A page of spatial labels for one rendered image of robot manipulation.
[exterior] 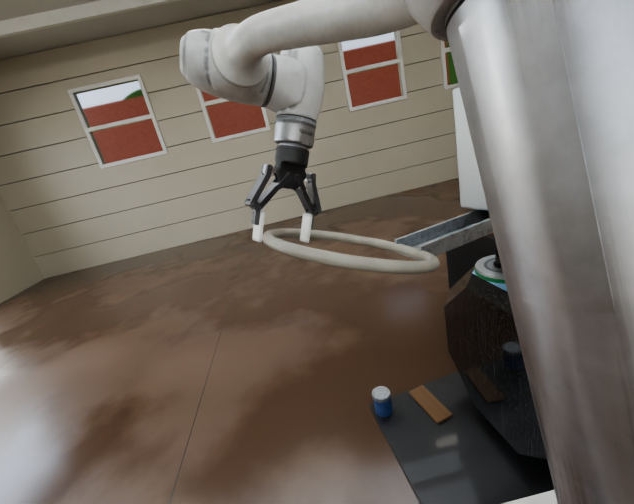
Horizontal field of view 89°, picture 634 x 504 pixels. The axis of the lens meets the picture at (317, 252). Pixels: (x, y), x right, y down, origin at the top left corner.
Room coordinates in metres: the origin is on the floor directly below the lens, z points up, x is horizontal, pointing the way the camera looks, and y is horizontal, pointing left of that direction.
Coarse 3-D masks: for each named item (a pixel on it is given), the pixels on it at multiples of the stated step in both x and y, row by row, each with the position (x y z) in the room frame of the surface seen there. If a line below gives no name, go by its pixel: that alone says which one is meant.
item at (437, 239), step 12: (468, 216) 1.11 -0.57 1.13; (480, 216) 1.13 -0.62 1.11; (432, 228) 1.04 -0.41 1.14; (444, 228) 1.06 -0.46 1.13; (456, 228) 1.09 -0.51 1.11; (468, 228) 0.96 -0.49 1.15; (480, 228) 0.98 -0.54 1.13; (492, 228) 1.00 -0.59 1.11; (396, 240) 0.99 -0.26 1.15; (408, 240) 1.00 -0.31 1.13; (420, 240) 1.02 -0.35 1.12; (432, 240) 0.91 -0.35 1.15; (444, 240) 0.92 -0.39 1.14; (456, 240) 0.94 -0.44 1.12; (468, 240) 0.96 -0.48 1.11; (396, 252) 0.99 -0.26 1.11; (432, 252) 0.90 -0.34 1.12; (444, 252) 0.92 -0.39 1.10
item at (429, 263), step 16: (272, 240) 0.75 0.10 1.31; (336, 240) 1.08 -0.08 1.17; (352, 240) 1.07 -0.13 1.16; (368, 240) 1.05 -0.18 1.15; (384, 240) 1.03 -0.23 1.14; (304, 256) 0.66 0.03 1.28; (320, 256) 0.65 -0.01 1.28; (336, 256) 0.64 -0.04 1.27; (352, 256) 0.63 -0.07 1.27; (416, 256) 0.89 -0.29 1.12; (432, 256) 0.78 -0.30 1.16; (384, 272) 0.63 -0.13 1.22; (400, 272) 0.63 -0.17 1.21; (416, 272) 0.65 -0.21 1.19
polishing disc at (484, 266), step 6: (486, 258) 1.20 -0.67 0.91; (492, 258) 1.18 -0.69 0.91; (480, 264) 1.16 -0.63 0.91; (486, 264) 1.15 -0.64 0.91; (492, 264) 1.13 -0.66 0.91; (480, 270) 1.11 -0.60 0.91; (486, 270) 1.10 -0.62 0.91; (492, 270) 1.09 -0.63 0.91; (498, 270) 1.08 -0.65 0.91; (486, 276) 1.07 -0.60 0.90; (492, 276) 1.05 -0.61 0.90; (498, 276) 1.04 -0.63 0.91
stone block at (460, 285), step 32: (480, 288) 1.18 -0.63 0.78; (448, 320) 1.42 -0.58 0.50; (480, 320) 1.16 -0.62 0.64; (512, 320) 0.98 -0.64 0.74; (480, 352) 1.18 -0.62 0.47; (512, 352) 0.99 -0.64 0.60; (480, 384) 1.19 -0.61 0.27; (512, 384) 0.99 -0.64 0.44; (512, 416) 1.00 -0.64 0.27; (544, 448) 0.84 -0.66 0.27
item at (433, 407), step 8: (416, 392) 1.47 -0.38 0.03; (424, 392) 1.46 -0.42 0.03; (416, 400) 1.42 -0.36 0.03; (424, 400) 1.40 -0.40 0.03; (432, 400) 1.39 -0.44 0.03; (424, 408) 1.35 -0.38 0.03; (432, 408) 1.34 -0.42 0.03; (440, 408) 1.33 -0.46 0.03; (432, 416) 1.29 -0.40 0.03; (440, 416) 1.28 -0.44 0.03; (448, 416) 1.27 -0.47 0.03
